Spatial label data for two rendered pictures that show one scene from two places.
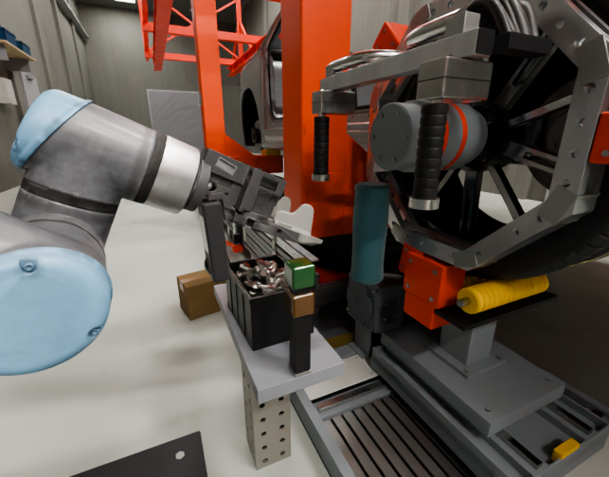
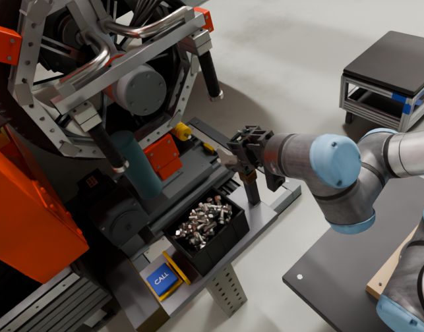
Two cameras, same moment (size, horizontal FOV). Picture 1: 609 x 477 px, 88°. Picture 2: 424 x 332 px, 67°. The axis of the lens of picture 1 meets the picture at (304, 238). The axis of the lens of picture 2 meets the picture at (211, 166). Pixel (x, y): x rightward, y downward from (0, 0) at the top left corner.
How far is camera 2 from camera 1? 94 cm
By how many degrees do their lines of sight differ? 77
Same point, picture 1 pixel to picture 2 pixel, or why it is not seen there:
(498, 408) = (200, 161)
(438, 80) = (208, 41)
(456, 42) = (194, 22)
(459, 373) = (179, 175)
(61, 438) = not seen: outside the picture
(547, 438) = (202, 153)
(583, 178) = not seen: hidden behind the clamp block
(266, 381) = (270, 212)
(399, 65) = (161, 47)
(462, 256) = (174, 119)
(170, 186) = not seen: hidden behind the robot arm
